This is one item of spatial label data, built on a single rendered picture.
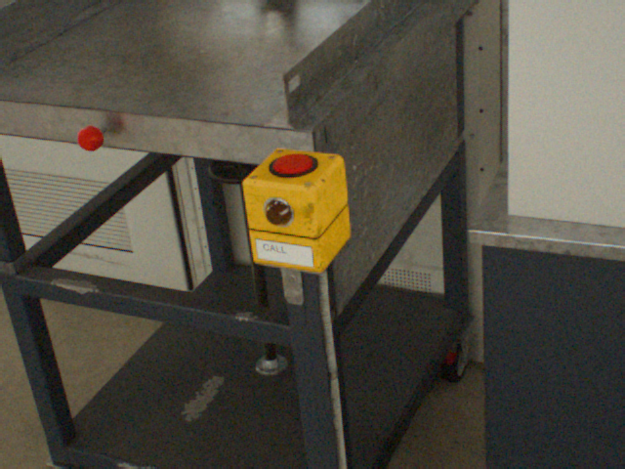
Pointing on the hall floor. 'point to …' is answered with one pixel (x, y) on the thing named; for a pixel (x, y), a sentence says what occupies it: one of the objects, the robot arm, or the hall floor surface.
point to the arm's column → (553, 361)
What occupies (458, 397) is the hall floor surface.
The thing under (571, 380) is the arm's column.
